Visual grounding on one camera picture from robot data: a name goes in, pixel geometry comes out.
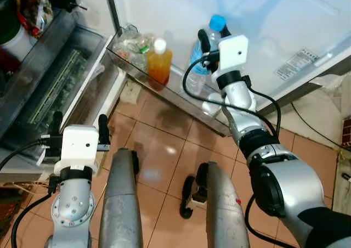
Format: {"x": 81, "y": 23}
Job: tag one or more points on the grey robot left leg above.
{"x": 120, "y": 204}

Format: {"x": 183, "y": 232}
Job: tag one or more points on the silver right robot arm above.
{"x": 285, "y": 187}

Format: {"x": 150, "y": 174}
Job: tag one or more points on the small black object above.
{"x": 66, "y": 1}

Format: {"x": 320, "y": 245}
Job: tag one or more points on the clear water bottle blue cap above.
{"x": 218, "y": 23}

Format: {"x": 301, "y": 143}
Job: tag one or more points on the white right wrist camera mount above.
{"x": 233, "y": 53}

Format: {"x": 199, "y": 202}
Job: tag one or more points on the clear fridge crisper drawer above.
{"x": 55, "y": 83}

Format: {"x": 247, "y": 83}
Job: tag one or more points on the grey robot leg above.
{"x": 120, "y": 204}
{"x": 219, "y": 215}

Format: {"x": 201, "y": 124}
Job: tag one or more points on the clear plastic bag of food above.
{"x": 131, "y": 48}

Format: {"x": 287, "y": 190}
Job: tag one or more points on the red packaged food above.
{"x": 35, "y": 9}

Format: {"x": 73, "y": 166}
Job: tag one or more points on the stainless steel fridge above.
{"x": 115, "y": 94}

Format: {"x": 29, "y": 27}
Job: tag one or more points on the printed fridge door sticker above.
{"x": 296, "y": 64}

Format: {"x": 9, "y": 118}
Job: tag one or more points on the orange juice bottle white cap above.
{"x": 159, "y": 67}

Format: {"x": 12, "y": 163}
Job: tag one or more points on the grey robot right leg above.
{"x": 219, "y": 215}

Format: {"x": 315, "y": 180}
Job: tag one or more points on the white fridge door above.
{"x": 274, "y": 17}

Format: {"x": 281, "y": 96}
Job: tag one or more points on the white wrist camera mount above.
{"x": 79, "y": 146}
{"x": 233, "y": 53}

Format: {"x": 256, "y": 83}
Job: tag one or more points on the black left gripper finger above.
{"x": 58, "y": 124}
{"x": 102, "y": 130}

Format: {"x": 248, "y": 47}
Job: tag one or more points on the green and white pot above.
{"x": 8, "y": 23}

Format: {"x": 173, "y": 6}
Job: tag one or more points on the clear fridge door shelf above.
{"x": 175, "y": 102}

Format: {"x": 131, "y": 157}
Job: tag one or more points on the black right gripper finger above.
{"x": 203, "y": 41}

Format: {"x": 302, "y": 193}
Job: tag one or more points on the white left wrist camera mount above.
{"x": 79, "y": 146}

